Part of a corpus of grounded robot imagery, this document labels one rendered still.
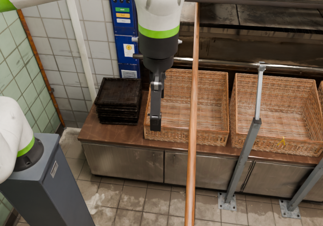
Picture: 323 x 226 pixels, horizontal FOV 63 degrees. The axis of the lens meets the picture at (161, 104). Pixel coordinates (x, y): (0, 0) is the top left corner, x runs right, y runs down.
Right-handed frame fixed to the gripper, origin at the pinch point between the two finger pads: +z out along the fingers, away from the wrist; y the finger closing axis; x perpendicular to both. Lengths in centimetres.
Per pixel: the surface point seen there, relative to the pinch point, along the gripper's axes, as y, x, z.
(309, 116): -80, 103, 77
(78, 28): -110, -63, 34
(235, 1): -90, 36, 3
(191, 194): 12.6, 12.4, 25.3
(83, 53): -110, -63, 55
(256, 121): -45, 51, 49
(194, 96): -34.5, 14.5, 24.6
